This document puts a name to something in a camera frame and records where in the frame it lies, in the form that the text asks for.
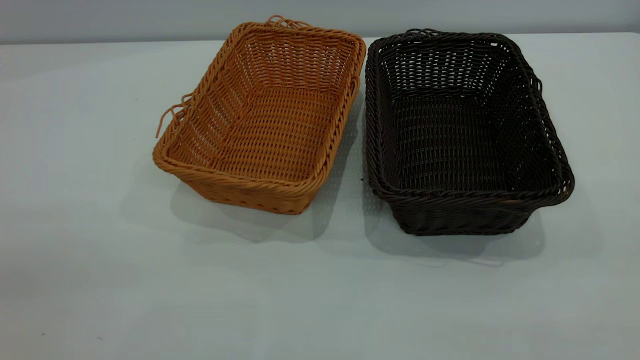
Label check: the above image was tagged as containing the orange woven wicker basket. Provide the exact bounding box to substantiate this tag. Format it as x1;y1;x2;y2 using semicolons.
152;15;367;216

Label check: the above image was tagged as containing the dark brown woven wicker basket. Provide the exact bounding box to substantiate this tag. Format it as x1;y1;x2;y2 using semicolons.
364;28;576;237

